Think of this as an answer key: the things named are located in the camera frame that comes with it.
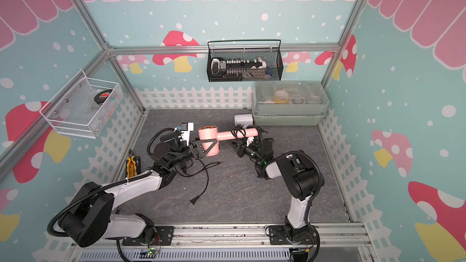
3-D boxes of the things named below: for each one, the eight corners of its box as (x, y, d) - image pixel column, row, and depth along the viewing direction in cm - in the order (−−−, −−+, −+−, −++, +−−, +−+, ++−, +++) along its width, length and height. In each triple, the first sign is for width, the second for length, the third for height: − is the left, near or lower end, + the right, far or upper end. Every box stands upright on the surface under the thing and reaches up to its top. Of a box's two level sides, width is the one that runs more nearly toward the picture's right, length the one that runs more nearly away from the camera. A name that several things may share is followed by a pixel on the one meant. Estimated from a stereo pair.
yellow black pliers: (130, 177, 93) (127, 175, 90) (129, 153, 102) (126, 150, 99) (137, 175, 93) (134, 172, 91) (136, 151, 103) (133, 148, 100)
